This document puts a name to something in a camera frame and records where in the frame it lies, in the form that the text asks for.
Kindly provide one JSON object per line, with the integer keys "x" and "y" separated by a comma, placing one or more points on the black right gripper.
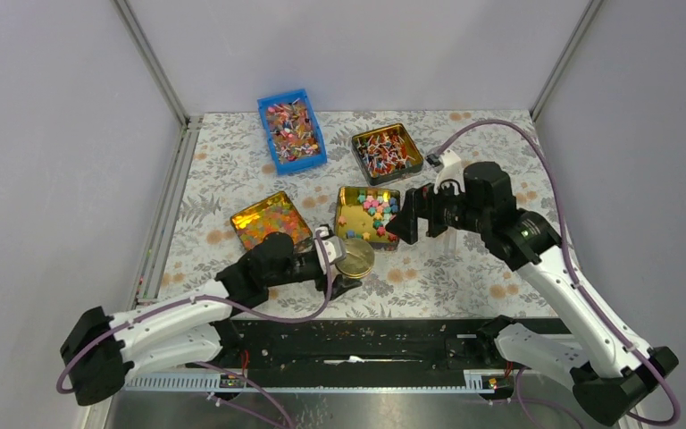
{"x": 420, "y": 203}

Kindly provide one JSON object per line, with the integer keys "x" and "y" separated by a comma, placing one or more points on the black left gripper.
{"x": 340, "y": 284}

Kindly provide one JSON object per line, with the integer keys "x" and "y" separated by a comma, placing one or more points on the clear plastic scoop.
{"x": 450, "y": 241}

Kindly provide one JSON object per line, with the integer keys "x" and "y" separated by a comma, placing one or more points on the white round jar lid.
{"x": 359, "y": 258}

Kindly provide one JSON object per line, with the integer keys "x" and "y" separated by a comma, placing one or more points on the gold tin star candies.
{"x": 364, "y": 213}

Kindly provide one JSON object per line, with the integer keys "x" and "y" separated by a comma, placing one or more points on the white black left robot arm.
{"x": 103, "y": 352}

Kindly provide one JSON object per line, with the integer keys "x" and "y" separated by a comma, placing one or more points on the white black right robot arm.
{"x": 611, "y": 369}

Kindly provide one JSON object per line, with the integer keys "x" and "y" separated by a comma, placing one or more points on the gold tin pastel candies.
{"x": 276, "y": 213}

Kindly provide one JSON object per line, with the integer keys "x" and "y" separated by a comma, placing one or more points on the gold tin with lollipops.
{"x": 386, "y": 154}

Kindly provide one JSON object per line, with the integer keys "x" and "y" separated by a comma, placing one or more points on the floral tablecloth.
{"x": 232, "y": 169}

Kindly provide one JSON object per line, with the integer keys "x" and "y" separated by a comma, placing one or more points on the blue plastic candy bin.
{"x": 294, "y": 136}

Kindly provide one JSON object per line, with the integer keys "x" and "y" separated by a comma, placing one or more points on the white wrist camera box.
{"x": 329, "y": 248}
{"x": 450, "y": 172}

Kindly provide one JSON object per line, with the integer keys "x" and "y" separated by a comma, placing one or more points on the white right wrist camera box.
{"x": 450, "y": 172}

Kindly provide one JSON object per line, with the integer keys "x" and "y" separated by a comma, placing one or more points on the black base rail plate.
{"x": 360, "y": 353}

